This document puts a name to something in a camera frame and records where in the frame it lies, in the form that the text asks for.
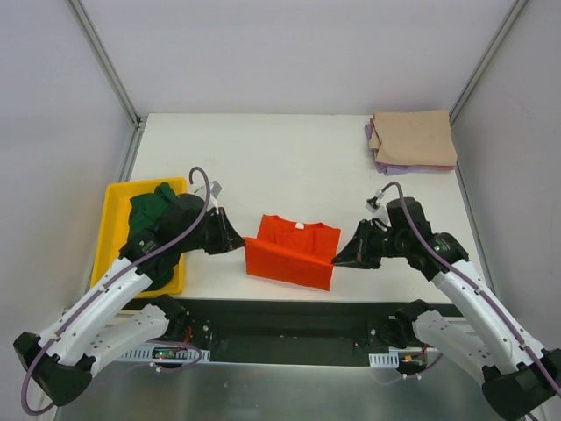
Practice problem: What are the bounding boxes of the orange t-shirt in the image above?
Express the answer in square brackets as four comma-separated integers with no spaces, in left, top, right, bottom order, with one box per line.
[245,215,341,291]

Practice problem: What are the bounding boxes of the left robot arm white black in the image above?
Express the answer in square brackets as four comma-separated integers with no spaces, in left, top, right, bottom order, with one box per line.
[13,194,245,416]

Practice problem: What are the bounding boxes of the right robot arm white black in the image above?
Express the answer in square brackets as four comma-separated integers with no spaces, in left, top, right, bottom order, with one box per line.
[331,197,560,420]

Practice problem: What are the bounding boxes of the folded lavender t-shirt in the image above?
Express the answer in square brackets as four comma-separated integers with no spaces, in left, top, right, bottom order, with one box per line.
[365,118,420,175]

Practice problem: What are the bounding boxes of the green t-shirt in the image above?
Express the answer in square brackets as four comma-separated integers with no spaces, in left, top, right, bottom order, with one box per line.
[126,182,188,293]

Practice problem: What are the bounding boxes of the folded pink t-shirt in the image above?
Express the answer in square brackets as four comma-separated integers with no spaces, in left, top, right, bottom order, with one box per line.
[433,165,456,172]

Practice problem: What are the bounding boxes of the yellow plastic bin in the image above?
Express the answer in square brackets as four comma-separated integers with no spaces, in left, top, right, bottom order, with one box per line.
[89,177,188,288]

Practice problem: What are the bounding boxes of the folded tan t-shirt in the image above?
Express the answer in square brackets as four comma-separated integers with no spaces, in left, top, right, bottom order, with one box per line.
[372,110,458,168]

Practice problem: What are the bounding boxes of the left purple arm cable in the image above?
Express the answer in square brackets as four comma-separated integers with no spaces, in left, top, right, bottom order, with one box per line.
[20,166,211,416]

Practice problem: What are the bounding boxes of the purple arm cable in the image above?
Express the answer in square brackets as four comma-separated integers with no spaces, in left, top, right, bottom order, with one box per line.
[380,181,561,396]
[20,166,211,416]

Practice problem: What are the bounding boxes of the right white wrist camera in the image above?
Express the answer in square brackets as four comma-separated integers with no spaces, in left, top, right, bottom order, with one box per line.
[366,189,387,219]

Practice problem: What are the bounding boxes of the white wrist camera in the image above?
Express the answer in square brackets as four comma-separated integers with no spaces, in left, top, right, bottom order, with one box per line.
[189,181,222,211]
[366,189,387,219]

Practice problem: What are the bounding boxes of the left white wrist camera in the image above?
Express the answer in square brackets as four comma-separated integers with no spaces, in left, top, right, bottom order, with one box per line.
[189,181,222,211]

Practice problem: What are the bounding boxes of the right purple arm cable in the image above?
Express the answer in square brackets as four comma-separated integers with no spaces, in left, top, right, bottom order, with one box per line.
[380,181,561,396]

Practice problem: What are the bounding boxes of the right white cable duct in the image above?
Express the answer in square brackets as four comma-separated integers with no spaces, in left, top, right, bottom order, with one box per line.
[368,352,400,369]

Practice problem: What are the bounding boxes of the white cable duct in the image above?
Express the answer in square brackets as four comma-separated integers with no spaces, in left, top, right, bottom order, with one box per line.
[117,345,210,364]
[368,352,400,369]

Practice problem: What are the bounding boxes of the left white cable duct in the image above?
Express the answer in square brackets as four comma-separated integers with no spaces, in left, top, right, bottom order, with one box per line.
[117,345,210,364]

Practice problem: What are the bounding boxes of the left aluminium frame post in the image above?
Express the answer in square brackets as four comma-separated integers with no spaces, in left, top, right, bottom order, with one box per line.
[67,0,148,129]

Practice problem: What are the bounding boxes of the aluminium frame post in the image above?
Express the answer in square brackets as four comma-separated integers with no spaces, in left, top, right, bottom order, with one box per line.
[67,0,148,129]
[449,0,530,126]

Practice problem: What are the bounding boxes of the right aluminium frame post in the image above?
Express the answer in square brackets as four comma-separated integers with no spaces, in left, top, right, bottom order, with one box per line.
[449,0,530,126]

